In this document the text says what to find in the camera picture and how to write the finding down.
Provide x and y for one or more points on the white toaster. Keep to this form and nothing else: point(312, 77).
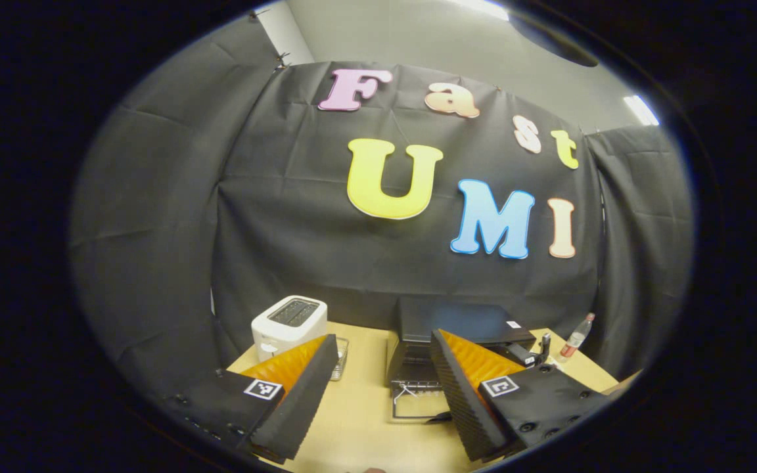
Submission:
point(286, 322)

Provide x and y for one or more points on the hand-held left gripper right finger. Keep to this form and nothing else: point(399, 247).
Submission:
point(464, 401)

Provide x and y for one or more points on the large ceiling light panel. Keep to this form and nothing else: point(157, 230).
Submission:
point(483, 8)

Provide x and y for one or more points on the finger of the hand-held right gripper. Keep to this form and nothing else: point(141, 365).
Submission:
point(545, 345)
point(522, 355)

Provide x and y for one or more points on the black backdrop cloth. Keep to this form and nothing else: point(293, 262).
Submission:
point(286, 230)

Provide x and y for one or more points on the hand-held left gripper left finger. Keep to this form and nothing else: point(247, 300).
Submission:
point(299, 401)

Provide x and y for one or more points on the black electric oven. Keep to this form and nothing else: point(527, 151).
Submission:
point(457, 318)

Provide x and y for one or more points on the clear bottle with red label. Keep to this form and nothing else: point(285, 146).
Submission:
point(575, 338)

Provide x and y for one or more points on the small ceiling light panel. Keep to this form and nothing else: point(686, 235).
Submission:
point(641, 110)

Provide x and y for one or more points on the clear utensil holder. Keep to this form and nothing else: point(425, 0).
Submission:
point(340, 358)

